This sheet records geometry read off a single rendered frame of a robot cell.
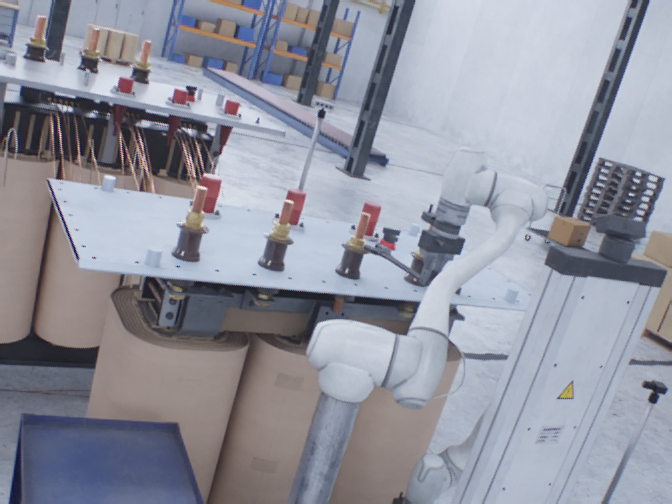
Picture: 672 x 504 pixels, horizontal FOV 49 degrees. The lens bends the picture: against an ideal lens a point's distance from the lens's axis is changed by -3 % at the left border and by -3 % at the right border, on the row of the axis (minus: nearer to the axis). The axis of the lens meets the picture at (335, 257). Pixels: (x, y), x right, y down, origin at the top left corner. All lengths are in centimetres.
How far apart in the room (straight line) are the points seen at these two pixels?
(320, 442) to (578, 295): 69
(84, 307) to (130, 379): 166
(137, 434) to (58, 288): 186
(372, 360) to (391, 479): 127
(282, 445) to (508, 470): 101
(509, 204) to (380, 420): 108
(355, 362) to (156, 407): 82
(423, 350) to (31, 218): 243
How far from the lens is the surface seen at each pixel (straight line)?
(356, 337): 174
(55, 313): 402
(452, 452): 249
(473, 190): 204
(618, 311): 179
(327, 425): 182
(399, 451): 289
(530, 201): 206
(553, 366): 172
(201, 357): 231
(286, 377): 247
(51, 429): 218
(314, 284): 222
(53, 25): 1038
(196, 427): 244
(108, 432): 220
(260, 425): 257
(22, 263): 386
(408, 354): 176
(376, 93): 1203
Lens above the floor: 206
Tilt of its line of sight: 16 degrees down
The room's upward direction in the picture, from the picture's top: 17 degrees clockwise
